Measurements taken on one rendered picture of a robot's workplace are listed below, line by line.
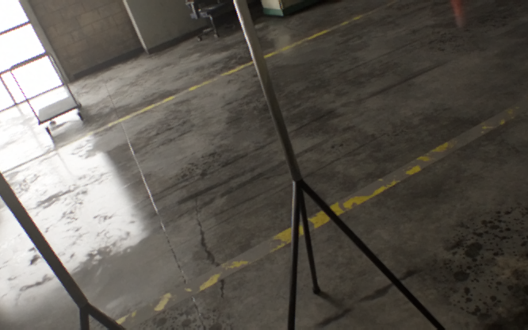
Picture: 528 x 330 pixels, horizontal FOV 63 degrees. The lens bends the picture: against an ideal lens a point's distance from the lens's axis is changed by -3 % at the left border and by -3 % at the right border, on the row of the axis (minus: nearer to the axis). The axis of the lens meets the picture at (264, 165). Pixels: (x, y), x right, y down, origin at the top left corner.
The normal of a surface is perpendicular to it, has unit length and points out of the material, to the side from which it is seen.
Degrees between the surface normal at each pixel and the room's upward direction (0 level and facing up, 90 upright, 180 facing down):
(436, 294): 0
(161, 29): 90
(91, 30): 90
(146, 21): 90
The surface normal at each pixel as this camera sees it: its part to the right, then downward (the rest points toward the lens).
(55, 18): 0.38, 0.33
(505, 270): -0.30, -0.84
